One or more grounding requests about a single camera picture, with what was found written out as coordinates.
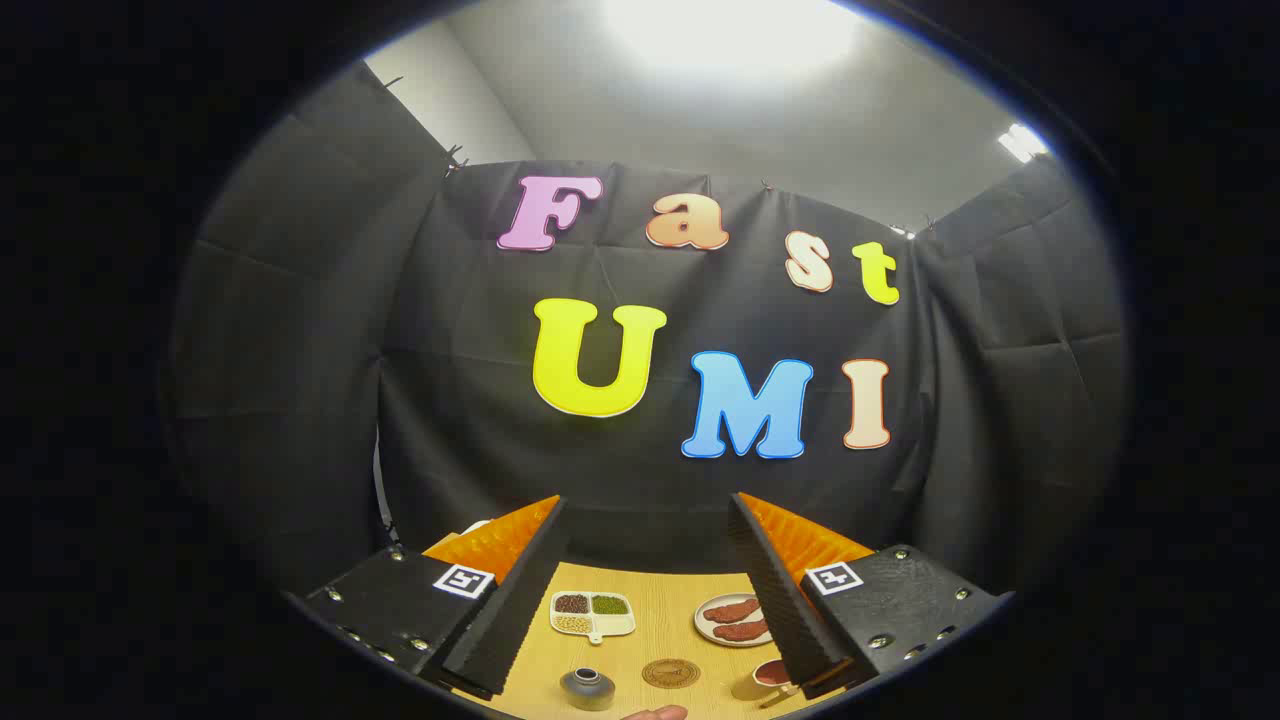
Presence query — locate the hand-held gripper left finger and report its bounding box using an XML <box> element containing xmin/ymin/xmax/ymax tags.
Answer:
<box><xmin>303</xmin><ymin>494</ymin><xmax>571</xmax><ymax>699</ymax></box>

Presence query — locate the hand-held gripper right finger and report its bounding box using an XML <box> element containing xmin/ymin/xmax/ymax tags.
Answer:
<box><xmin>727</xmin><ymin>492</ymin><xmax>1009</xmax><ymax>701</ymax></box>

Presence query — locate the cream cup with wooden handle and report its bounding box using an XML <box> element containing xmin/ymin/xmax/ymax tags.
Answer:
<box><xmin>730</xmin><ymin>657</ymin><xmax>803</xmax><ymax>711</ymax></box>

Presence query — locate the silver bottle with green label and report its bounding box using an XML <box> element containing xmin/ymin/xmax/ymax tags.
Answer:
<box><xmin>560</xmin><ymin>668</ymin><xmax>616</xmax><ymax>712</ymax></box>

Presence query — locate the round cork coaster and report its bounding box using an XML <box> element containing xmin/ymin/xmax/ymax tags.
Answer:
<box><xmin>641</xmin><ymin>658</ymin><xmax>701</xmax><ymax>690</ymax></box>

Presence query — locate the white divided bean dish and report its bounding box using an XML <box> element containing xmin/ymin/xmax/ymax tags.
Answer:
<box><xmin>549</xmin><ymin>590</ymin><xmax>637</xmax><ymax>644</ymax></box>

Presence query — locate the white round plate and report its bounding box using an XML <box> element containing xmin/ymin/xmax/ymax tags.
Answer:
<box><xmin>694</xmin><ymin>593</ymin><xmax>776</xmax><ymax>648</ymax></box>

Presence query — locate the wooden table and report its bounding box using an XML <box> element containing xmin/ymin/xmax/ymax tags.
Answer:
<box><xmin>425</xmin><ymin>535</ymin><xmax>831</xmax><ymax>720</ymax></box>

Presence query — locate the black backdrop cloth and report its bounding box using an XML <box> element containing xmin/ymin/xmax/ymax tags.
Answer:
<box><xmin>165</xmin><ymin>60</ymin><xmax>1131</xmax><ymax>601</ymax></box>

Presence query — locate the small ceiling light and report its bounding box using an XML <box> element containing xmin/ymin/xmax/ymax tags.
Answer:
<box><xmin>997</xmin><ymin>122</ymin><xmax>1051</xmax><ymax>164</ymax></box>

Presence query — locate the large ceiling light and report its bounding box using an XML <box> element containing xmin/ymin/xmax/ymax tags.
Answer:
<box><xmin>600</xmin><ymin>0</ymin><xmax>866</xmax><ymax>76</ymax></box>

